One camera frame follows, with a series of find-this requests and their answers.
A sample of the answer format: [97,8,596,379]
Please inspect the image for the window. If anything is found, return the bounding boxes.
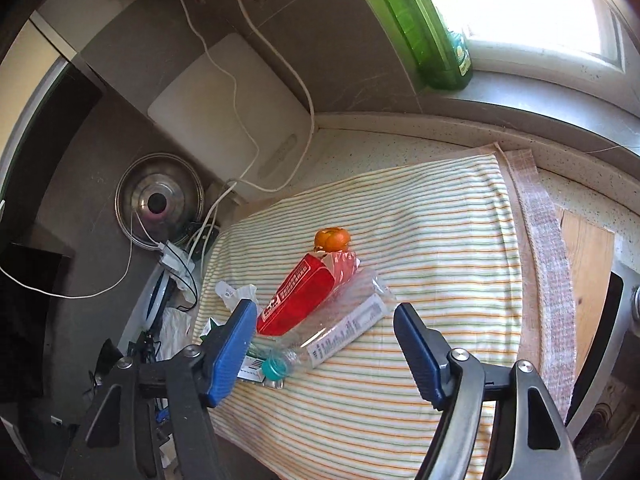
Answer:
[425,0,627,74]

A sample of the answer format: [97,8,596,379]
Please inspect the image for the clear plastic bottle teal cap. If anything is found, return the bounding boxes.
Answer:
[249,268,399,391]

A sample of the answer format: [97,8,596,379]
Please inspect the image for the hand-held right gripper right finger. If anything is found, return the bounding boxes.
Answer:
[393,303,581,480]

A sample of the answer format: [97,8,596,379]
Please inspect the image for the wooden board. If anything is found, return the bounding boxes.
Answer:
[559,207,617,362]

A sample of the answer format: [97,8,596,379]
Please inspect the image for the black appliance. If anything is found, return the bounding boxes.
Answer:
[0,241,76,404]

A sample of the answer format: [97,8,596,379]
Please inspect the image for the red carton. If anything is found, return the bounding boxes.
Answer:
[256,252,361,337]

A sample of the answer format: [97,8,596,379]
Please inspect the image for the white charger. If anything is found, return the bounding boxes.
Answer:
[159,241,197,274]

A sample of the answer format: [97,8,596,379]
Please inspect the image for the white plastic wrapper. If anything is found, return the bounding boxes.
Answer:
[215,281,259,314]

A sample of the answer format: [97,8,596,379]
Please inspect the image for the striped cloth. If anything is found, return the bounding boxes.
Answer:
[197,151,526,480]

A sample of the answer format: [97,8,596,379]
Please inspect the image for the orange peel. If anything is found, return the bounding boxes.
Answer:
[314,227,352,253]

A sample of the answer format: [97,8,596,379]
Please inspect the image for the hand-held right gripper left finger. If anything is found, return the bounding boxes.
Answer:
[65,299,258,480]

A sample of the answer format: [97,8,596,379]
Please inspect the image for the white cutting board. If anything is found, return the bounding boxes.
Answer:
[146,32,316,206]

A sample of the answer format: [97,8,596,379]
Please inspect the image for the pink checked cloth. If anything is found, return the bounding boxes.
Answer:
[492,142,577,422]

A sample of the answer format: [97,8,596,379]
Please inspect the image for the green plastic bottle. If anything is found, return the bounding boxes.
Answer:
[377,0,475,92]

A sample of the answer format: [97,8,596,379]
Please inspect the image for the steel pot lid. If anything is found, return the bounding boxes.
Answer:
[114,152,207,252]

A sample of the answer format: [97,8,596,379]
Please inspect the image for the white cable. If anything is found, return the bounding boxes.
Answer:
[0,207,163,301]
[154,0,261,253]
[232,0,316,192]

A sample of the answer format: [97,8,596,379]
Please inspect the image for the white plastic bag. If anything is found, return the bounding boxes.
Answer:
[159,287,202,361]

